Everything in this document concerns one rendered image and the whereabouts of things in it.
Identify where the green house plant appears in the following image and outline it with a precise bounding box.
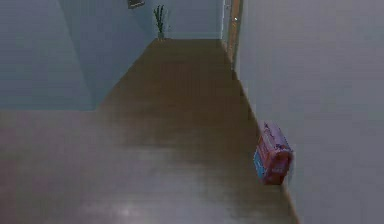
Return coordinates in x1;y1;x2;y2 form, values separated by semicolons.
152;4;171;42

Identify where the red and blue box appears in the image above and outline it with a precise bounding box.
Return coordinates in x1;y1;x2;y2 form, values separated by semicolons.
252;120;295;186

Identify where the dark framed wall picture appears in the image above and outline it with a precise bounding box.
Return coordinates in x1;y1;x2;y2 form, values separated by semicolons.
126;0;146;10

